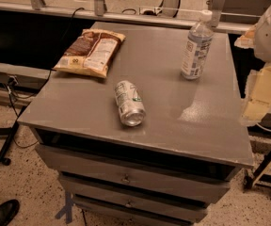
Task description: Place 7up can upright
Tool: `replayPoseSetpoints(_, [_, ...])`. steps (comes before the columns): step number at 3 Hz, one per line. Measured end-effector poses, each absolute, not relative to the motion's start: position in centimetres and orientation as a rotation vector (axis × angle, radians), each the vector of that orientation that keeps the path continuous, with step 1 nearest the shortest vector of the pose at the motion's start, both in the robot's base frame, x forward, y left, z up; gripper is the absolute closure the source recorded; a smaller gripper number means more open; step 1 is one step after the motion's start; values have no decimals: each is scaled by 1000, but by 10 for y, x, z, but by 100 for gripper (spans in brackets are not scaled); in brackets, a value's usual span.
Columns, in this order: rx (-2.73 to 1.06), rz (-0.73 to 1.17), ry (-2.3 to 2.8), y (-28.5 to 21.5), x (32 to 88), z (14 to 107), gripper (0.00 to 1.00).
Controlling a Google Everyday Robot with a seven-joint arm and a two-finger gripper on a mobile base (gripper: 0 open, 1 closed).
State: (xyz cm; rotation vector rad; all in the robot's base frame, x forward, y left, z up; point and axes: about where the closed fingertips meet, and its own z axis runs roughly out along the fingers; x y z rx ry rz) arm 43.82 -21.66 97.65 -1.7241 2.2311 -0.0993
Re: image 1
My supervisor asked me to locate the silver 7up soda can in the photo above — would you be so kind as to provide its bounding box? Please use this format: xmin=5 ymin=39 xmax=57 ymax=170
xmin=115 ymin=80 xmax=146 ymax=127

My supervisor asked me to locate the clear plastic water bottle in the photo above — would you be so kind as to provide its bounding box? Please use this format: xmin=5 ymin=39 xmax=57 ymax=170
xmin=181 ymin=10 xmax=214 ymax=80

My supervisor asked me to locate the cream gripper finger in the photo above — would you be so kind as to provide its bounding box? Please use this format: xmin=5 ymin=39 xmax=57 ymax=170
xmin=234 ymin=25 xmax=256 ymax=49
xmin=241 ymin=63 xmax=271 ymax=123

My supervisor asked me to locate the black stand leg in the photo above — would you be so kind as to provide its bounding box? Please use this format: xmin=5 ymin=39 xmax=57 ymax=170
xmin=0 ymin=105 xmax=28 ymax=167

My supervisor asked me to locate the blue tape cross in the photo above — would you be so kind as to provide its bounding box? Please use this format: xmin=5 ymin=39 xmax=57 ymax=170
xmin=55 ymin=191 xmax=74 ymax=224

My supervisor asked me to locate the white power strip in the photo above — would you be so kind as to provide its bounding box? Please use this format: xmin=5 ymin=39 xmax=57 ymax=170
xmin=139 ymin=7 xmax=162 ymax=16

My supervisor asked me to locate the grey drawer cabinet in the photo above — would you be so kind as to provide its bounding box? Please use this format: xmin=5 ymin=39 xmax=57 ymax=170
xmin=20 ymin=24 xmax=253 ymax=226

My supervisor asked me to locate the black cable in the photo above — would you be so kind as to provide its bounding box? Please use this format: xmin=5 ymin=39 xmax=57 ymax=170
xmin=3 ymin=7 xmax=86 ymax=149

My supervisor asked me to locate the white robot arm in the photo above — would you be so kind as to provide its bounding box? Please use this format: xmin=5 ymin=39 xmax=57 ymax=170
xmin=234 ymin=5 xmax=271 ymax=126

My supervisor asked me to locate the black shoe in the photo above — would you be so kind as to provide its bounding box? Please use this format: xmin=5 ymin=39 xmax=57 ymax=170
xmin=0 ymin=199 xmax=20 ymax=226

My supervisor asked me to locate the yellow black stand base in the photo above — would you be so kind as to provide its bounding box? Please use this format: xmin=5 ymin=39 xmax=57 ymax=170
xmin=243 ymin=135 xmax=271 ymax=202

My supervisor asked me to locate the chip bag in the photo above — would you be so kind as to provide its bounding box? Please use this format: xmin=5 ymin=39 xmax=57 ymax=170
xmin=54 ymin=29 xmax=125 ymax=78

